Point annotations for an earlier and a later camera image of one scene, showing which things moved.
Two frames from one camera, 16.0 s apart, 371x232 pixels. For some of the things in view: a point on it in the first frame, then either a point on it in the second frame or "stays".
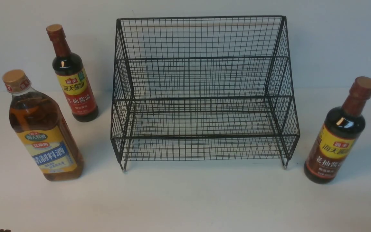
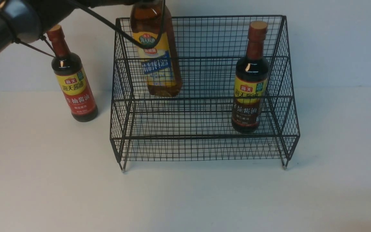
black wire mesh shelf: [213, 88] stays
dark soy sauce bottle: [343, 125] to [251, 82]
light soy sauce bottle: [69, 71] stays
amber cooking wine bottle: [40, 121] to [161, 65]
